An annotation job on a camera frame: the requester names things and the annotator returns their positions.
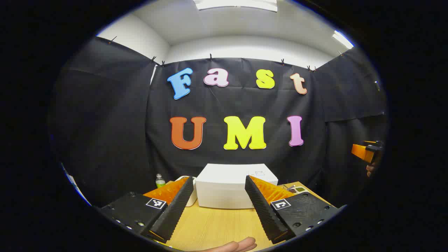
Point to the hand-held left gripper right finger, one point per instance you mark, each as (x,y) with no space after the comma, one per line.
(260,206)

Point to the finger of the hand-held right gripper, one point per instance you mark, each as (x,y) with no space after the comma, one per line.
(360,151)

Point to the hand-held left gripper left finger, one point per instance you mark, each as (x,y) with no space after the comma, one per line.
(176,210)

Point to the white microwave oven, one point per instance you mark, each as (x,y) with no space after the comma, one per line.
(224,189)

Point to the cream toaster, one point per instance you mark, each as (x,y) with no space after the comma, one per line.
(193,196)

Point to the green label drink bottle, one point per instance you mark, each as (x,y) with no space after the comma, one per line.
(160,181)

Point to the white divided condiment dish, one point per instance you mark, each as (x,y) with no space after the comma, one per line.
(300,189)

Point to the black backdrop cloth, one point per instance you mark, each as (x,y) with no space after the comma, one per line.
(115,133)

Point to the ceiling light panel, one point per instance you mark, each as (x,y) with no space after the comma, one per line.
(234,4)
(343,39)

